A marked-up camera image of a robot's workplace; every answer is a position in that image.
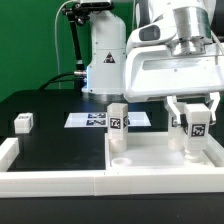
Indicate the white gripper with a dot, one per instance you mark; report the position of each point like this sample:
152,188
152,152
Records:
152,73

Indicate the white square table top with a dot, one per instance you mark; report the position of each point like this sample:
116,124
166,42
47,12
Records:
150,150

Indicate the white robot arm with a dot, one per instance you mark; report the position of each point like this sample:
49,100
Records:
173,53

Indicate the white U-shaped obstacle fence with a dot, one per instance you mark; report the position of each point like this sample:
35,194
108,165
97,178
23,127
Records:
115,181

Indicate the white marker sheet with tags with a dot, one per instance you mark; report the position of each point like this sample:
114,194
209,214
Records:
99,119

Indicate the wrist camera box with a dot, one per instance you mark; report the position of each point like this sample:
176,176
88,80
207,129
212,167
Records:
153,34

